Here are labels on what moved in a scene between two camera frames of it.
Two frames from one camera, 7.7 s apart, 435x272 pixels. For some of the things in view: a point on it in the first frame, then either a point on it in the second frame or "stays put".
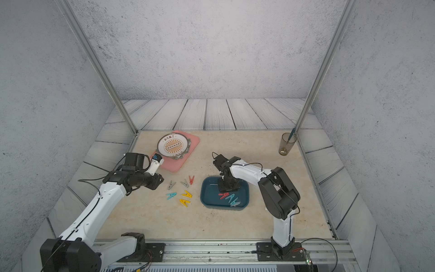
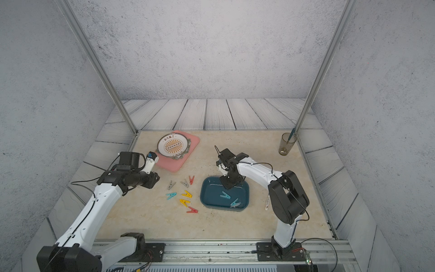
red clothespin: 225,195 → 193,211
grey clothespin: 185,183 stays put
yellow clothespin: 187,194 stays put
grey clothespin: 171,185 stays put
